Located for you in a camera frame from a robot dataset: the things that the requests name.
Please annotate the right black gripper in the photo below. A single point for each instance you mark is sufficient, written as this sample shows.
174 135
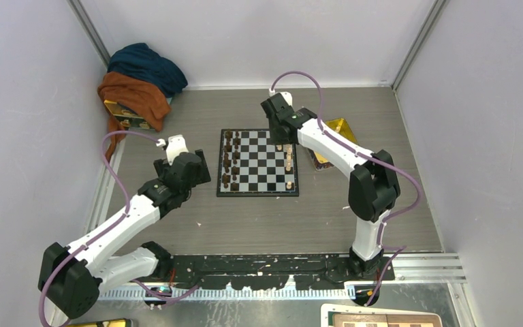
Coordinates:
278 140

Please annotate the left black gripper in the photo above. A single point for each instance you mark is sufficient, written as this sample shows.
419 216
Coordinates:
202 175

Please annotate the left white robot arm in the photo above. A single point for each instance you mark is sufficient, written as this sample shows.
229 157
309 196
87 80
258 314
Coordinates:
73 277

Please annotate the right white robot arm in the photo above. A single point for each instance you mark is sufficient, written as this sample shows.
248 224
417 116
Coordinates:
373 188

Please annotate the dark wooden chess pieces row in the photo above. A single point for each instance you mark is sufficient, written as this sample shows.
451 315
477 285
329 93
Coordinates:
230 160

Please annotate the wooden board corner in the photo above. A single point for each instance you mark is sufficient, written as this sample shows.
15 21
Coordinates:
348 316

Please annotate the black and white chessboard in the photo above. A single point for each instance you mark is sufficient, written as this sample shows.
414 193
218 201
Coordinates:
262 167

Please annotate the yellow patterned box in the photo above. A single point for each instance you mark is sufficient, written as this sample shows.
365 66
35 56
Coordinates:
126 116

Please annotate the orange cloth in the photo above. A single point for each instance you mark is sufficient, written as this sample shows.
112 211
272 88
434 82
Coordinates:
144 98

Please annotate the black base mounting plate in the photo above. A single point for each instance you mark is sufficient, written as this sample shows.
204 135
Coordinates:
312 271

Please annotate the dark blue cloth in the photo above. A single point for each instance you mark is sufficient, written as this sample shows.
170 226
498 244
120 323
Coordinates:
139 61

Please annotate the gold tin lid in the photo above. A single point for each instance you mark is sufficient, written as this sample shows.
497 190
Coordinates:
120 322

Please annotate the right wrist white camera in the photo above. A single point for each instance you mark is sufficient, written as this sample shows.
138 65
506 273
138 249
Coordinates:
287 96

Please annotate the wrist white camera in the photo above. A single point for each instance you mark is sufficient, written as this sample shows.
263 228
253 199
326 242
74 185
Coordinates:
287 96
176 145

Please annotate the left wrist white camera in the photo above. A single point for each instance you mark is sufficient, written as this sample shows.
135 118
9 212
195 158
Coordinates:
176 145

